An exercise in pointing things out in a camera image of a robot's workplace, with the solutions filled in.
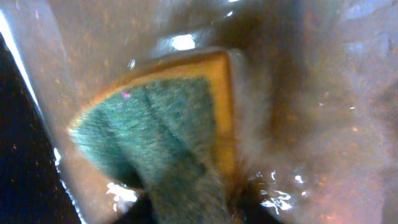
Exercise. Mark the green yellow sponge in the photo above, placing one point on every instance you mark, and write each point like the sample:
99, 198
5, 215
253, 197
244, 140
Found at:
173, 131

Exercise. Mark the black water tray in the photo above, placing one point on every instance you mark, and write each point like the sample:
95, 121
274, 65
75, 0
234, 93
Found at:
314, 87

